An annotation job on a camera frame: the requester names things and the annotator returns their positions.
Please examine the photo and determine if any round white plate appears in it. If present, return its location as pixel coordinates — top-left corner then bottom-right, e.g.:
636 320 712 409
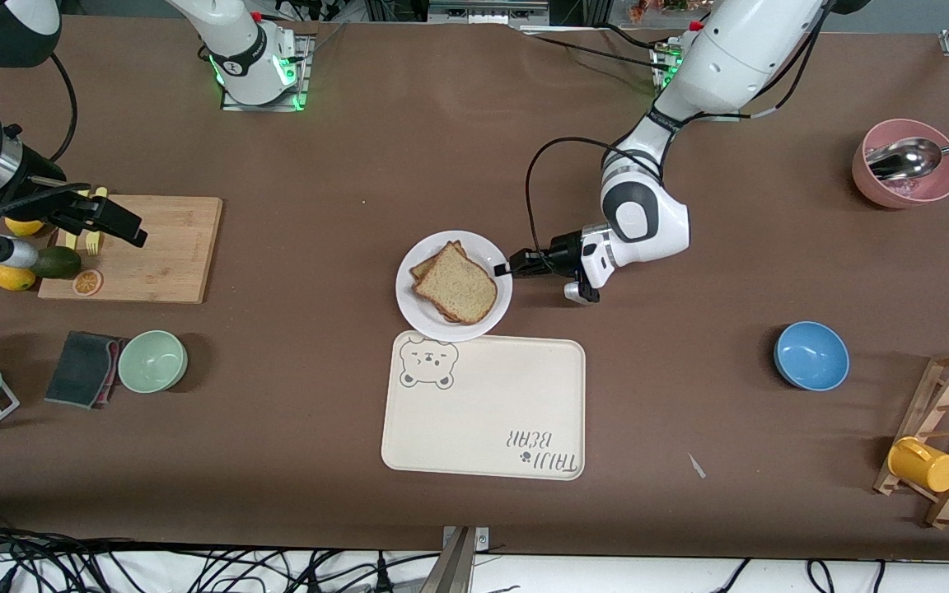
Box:
395 230 515 343

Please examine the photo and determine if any seeded brown bread slice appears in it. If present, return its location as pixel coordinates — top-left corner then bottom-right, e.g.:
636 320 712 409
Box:
414 244 498 325

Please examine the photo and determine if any yellow plastic knife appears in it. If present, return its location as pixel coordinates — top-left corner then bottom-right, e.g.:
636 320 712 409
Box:
63 188 88 250

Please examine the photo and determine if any yellow plastic fork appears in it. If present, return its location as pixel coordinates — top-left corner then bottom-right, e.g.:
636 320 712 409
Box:
85 187 109 256

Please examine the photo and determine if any dark green avocado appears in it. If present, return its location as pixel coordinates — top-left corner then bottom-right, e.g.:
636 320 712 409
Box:
30 245 82 281

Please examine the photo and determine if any wooden cutting board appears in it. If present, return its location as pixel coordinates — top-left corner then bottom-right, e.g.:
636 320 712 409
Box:
38 195 224 305

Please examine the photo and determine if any toasted bread slice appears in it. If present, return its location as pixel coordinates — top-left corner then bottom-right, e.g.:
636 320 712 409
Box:
409 240 469 324

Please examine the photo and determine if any dark grey cloth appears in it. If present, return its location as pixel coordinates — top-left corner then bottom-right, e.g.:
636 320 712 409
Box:
44 331 123 409

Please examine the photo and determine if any mint green bowl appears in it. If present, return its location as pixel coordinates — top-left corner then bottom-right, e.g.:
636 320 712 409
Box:
117 330 189 394

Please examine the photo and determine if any cream bear print tray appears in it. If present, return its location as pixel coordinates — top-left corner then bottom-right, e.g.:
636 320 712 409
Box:
381 330 587 481

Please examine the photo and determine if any blue bowl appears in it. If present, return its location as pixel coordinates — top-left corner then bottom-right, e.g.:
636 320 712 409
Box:
774 321 850 392

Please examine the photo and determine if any grey metal box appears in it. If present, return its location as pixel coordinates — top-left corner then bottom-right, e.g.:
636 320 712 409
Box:
428 0 549 26

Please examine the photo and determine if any metal spoon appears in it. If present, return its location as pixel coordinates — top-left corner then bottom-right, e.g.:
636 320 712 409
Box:
866 134 949 182

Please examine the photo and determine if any pink bowl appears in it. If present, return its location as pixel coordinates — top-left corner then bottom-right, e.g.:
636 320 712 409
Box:
852 119 949 209

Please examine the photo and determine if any wooden mug rack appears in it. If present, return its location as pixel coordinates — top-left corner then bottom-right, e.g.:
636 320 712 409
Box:
873 348 949 529

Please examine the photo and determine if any yellow mug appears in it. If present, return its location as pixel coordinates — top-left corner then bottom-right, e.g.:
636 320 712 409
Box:
887 437 949 493

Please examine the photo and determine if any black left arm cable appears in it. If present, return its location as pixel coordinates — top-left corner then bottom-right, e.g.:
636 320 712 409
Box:
524 0 834 258

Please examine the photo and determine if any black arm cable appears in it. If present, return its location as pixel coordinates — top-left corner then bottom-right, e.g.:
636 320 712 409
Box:
44 49 80 164
524 0 834 258

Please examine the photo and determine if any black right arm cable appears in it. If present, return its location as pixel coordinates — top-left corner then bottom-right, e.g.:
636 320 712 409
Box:
44 49 80 164

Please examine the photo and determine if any black table cable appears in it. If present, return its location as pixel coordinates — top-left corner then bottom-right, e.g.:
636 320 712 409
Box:
524 31 658 68

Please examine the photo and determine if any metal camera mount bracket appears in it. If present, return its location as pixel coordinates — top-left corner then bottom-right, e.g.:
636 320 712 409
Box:
418 525 490 593

